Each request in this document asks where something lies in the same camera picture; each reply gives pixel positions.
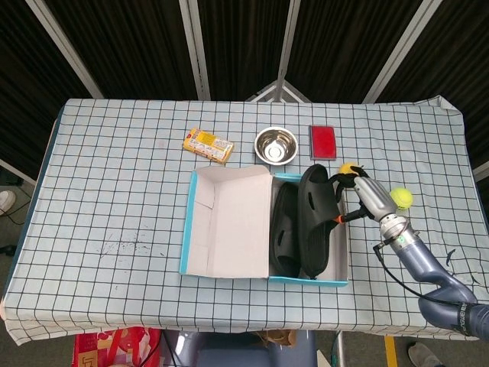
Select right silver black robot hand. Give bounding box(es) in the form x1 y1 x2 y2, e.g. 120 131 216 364
328 166 398 225

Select black rubber slipper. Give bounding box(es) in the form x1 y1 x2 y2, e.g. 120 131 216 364
296 164 341 280
269 182 303 277

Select brown paper bag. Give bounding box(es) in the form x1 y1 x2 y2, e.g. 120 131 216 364
254 330 298 348

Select grey-blue chair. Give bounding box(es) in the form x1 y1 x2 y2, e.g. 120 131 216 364
162 330 318 367

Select blue checkered tablecloth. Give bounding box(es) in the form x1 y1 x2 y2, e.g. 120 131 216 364
0 94 489 347

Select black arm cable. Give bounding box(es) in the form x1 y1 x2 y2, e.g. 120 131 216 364
373 239 463 307

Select stainless steel bowl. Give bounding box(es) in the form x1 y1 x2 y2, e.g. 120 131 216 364
254 126 300 166

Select metal table leg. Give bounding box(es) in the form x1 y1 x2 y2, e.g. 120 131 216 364
331 331 347 367

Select yellow snack packet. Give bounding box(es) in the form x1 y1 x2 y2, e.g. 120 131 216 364
182 127 235 164

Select red printed snack bag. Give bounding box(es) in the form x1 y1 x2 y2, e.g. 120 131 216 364
73 326 164 367

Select yellow-green tennis ball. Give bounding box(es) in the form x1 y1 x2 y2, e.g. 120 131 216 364
389 187 414 211

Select dark white-framed folding screen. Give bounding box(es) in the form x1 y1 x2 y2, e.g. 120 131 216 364
0 0 489 184

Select red rectangular pad case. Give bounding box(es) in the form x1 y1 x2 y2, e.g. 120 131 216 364
308 124 338 161

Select yellow pear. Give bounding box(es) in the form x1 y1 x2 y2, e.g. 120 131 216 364
339 162 364 179

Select white triangular metal stand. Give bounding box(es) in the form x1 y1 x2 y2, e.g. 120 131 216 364
250 79 313 103

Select light blue open shoe box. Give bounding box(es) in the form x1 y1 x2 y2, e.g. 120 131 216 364
179 164 351 287

